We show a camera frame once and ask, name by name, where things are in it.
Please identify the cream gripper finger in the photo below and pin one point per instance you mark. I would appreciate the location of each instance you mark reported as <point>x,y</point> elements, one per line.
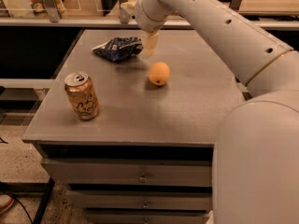
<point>149,43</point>
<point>129,7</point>

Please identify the orange fruit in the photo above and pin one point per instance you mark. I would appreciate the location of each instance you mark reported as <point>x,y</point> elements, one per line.
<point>159,73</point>

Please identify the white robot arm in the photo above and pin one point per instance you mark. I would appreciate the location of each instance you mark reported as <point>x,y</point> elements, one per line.
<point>255,169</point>

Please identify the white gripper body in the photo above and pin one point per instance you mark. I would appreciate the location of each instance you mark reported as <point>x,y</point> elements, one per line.
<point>140,17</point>

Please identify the orange soda can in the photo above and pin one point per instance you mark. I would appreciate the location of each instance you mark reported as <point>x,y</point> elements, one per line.
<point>81,95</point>

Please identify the drawer knob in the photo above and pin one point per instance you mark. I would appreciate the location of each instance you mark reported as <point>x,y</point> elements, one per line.
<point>145,205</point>
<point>143,178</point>

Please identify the colourful box behind glass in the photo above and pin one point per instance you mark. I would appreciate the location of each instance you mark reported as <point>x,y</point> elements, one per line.
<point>28,8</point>

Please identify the middle drawer knob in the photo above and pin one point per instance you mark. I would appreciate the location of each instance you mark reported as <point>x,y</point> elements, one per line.
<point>145,205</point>

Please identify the blue chip bag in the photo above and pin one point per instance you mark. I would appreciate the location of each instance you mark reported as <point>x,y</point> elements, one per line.
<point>119,48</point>

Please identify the top drawer knob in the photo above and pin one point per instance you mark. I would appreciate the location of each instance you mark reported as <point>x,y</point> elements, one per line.
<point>143,178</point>

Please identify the grey drawer cabinet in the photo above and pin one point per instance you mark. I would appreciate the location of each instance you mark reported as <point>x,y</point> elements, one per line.
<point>166,132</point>

